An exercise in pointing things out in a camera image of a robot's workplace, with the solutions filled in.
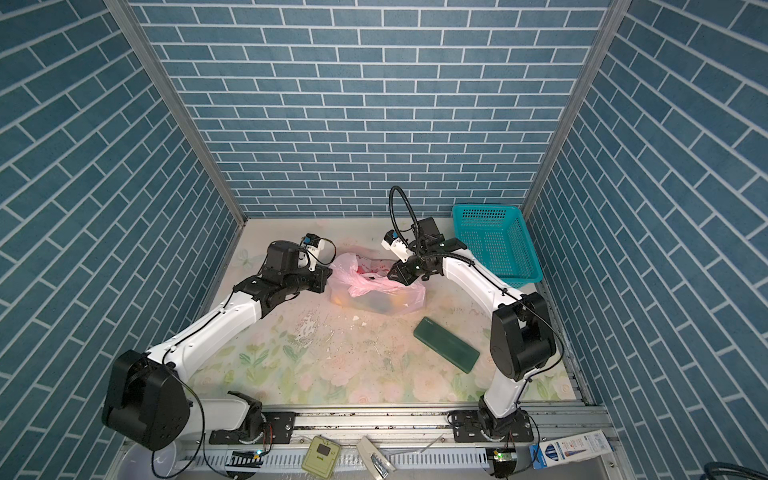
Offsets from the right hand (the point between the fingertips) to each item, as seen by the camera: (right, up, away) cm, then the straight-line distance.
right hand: (391, 269), depth 87 cm
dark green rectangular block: (+17, -22, 0) cm, 28 cm away
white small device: (-4, -42, -19) cm, 46 cm away
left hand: (-17, 0, -2) cm, 17 cm away
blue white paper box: (+39, -42, -17) cm, 60 cm away
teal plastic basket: (+41, +11, +29) cm, 52 cm away
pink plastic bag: (-8, -3, -4) cm, 10 cm away
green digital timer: (-16, -42, -18) cm, 48 cm away
